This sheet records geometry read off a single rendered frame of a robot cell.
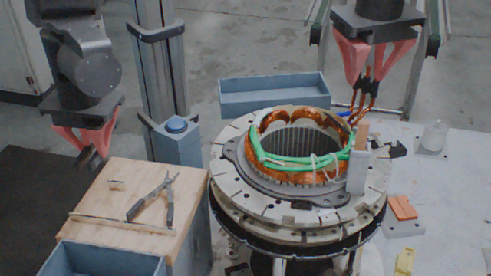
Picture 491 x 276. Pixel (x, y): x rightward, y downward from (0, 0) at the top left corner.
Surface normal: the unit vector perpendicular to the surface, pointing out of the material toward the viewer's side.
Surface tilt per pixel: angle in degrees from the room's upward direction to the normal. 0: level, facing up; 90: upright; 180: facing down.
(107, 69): 89
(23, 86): 87
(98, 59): 89
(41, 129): 0
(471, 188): 0
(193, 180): 0
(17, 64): 92
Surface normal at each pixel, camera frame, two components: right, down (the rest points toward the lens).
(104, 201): -0.01, -0.79
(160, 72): 0.61, 0.48
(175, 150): -0.58, 0.51
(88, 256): -0.22, 0.60
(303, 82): 0.11, 0.61
